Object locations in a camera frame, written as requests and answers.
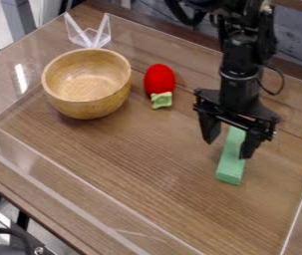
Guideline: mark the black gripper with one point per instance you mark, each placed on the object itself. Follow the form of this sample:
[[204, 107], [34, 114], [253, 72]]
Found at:
[[244, 117]]

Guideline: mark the green foam stick block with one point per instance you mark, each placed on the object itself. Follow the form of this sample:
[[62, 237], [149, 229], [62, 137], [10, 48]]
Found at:
[[232, 165]]

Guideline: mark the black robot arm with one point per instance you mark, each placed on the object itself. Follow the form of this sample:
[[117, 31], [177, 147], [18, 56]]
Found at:
[[248, 42]]

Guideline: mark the brown wooden bowl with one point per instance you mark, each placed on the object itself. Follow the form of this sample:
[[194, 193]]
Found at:
[[87, 83]]

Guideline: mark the red toy strawberry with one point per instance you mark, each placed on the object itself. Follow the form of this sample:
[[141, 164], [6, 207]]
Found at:
[[160, 81]]

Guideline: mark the black table leg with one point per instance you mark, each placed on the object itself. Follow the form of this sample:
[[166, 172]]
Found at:
[[23, 220]]

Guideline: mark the black device bottom left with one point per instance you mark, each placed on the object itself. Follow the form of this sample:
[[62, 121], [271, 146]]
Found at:
[[22, 243]]

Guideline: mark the clear acrylic tray wall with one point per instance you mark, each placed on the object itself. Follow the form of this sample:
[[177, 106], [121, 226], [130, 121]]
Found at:
[[124, 185]]

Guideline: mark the clear acrylic corner bracket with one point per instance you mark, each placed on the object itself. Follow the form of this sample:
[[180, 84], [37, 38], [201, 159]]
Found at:
[[89, 38]]

